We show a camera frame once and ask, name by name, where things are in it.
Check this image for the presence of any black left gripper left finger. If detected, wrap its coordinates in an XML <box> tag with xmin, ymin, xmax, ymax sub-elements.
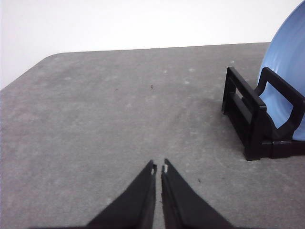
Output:
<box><xmin>85</xmin><ymin>160</ymin><xmax>157</xmax><ymax>229</ymax></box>

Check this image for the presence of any black plastic dish rack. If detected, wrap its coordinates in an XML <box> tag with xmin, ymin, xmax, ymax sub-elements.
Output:
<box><xmin>222</xmin><ymin>66</ymin><xmax>305</xmax><ymax>161</ymax></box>

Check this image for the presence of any blue round plate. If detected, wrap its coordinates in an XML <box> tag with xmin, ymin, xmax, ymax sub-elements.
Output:
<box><xmin>260</xmin><ymin>1</ymin><xmax>305</xmax><ymax>141</ymax></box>

